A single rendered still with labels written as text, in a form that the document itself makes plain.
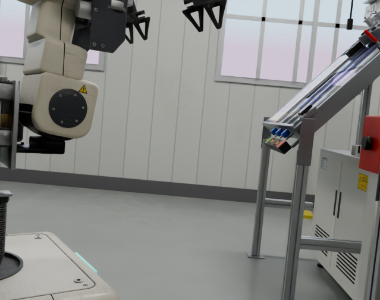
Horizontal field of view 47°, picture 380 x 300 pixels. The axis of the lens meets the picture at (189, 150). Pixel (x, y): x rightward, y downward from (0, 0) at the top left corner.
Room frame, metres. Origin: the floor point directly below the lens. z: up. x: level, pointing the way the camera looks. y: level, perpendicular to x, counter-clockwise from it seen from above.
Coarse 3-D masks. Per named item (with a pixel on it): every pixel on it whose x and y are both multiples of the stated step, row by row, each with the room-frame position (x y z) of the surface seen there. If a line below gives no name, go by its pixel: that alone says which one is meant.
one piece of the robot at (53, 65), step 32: (32, 0) 1.23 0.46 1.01; (64, 0) 1.19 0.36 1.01; (32, 32) 1.20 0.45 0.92; (64, 32) 1.20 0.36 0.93; (32, 64) 1.21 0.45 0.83; (64, 64) 1.16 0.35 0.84; (32, 96) 1.17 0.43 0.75; (64, 96) 1.16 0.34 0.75; (96, 96) 1.22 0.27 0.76; (64, 128) 1.17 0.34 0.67
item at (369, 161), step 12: (372, 120) 1.26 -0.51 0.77; (372, 132) 1.25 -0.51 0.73; (372, 144) 1.23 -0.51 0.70; (360, 156) 1.31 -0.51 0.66; (372, 156) 1.23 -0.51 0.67; (360, 168) 1.31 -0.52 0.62; (372, 168) 1.22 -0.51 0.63; (372, 180) 1.25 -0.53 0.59; (372, 192) 1.25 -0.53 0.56; (372, 204) 1.24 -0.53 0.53; (372, 216) 1.23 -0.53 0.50; (372, 228) 1.22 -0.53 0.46; (372, 240) 1.22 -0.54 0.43; (360, 252) 1.28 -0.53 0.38; (360, 264) 1.27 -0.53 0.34; (360, 276) 1.26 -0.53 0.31; (360, 288) 1.25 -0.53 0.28
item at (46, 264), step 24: (24, 240) 1.40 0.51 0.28; (48, 240) 1.43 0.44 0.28; (24, 264) 1.20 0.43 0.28; (48, 264) 1.21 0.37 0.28; (72, 264) 1.23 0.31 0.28; (0, 288) 1.03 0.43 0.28; (24, 288) 1.04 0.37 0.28; (48, 288) 1.05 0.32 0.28; (72, 288) 1.06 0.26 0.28; (96, 288) 1.08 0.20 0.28
